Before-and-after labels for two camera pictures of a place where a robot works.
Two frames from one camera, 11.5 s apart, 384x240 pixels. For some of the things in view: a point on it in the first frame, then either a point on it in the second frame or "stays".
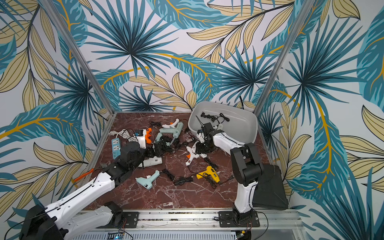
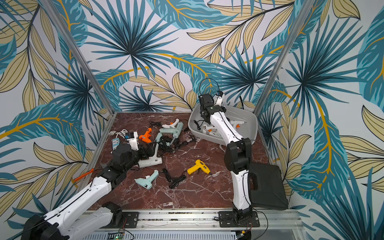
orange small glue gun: x=148 y=134 stays
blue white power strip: x=116 y=147 stays
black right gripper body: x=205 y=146 -> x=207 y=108
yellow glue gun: x=210 y=172 -> x=199 y=164
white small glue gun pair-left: x=192 y=154 -> x=236 y=124
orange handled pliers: x=85 y=174 stays
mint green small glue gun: x=147 y=182 stays
